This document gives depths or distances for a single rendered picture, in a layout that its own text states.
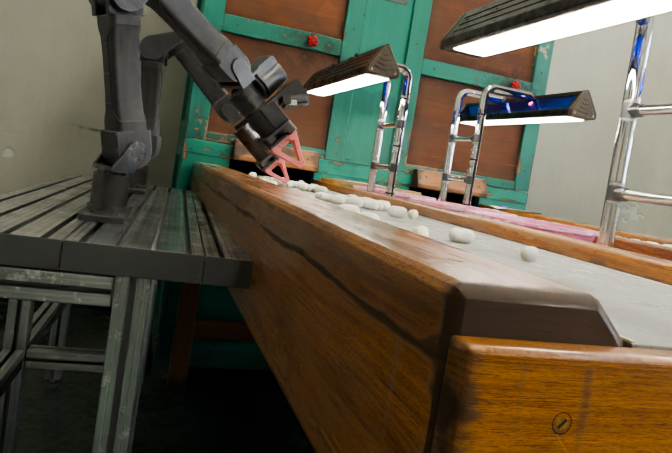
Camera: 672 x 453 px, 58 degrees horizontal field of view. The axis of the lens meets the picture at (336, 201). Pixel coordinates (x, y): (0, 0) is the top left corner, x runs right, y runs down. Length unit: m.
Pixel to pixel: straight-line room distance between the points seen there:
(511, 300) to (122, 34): 0.88
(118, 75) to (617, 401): 0.92
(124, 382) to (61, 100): 2.21
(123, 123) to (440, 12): 1.55
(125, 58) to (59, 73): 1.90
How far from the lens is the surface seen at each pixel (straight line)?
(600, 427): 0.37
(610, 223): 0.95
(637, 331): 0.44
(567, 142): 3.59
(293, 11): 2.20
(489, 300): 0.33
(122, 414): 0.90
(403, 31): 2.32
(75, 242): 0.84
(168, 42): 1.69
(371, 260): 0.42
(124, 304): 0.85
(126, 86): 1.10
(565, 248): 0.92
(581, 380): 0.35
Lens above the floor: 0.81
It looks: 3 degrees down
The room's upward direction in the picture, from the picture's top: 9 degrees clockwise
